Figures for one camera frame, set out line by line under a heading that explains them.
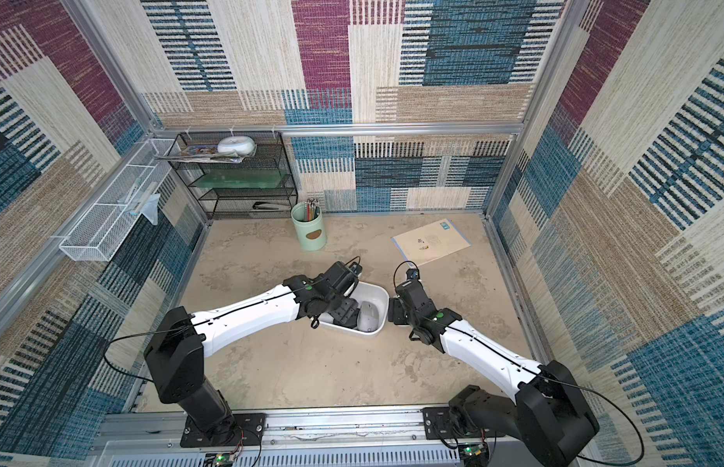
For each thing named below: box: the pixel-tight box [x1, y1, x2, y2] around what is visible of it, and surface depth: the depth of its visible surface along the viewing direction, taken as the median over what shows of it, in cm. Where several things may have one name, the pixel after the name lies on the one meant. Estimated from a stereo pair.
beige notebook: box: [391, 217, 472, 267], surface depth 114 cm
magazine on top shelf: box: [153, 144, 248, 164], surface depth 83 cm
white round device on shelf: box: [217, 135, 256, 158], surface depth 91 cm
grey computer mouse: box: [357, 300, 379, 332], surface depth 89 cm
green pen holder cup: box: [289, 201, 327, 252], surface depth 105 cm
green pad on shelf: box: [189, 169, 286, 188], surface depth 98 cm
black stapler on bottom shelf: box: [252, 201, 291, 211], surface depth 113 cm
